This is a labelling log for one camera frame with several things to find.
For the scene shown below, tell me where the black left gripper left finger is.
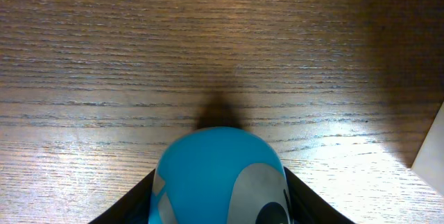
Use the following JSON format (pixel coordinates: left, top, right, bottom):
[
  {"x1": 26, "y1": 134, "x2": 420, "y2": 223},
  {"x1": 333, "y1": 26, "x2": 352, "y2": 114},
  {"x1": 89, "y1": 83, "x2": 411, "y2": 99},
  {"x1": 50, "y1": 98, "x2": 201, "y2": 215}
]
[{"x1": 89, "y1": 170, "x2": 155, "y2": 224}]

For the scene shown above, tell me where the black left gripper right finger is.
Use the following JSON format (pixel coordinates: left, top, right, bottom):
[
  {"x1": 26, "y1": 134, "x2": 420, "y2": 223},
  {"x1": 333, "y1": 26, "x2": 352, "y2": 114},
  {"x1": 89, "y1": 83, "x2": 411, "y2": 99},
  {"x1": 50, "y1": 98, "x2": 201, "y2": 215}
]
[{"x1": 284, "y1": 167, "x2": 354, "y2": 224}]

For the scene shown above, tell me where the blue grey ball toy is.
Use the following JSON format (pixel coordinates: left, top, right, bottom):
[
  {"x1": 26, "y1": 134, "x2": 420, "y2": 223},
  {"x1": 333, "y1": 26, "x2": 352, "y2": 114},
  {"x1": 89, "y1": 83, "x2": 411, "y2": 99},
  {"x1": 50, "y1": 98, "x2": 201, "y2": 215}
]
[{"x1": 148, "y1": 127, "x2": 294, "y2": 224}]

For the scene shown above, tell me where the white cardboard box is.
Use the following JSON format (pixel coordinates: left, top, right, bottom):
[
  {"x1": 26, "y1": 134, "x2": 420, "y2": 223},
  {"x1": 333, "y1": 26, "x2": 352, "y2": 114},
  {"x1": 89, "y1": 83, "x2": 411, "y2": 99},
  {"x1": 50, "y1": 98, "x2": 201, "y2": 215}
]
[{"x1": 411, "y1": 105, "x2": 444, "y2": 195}]

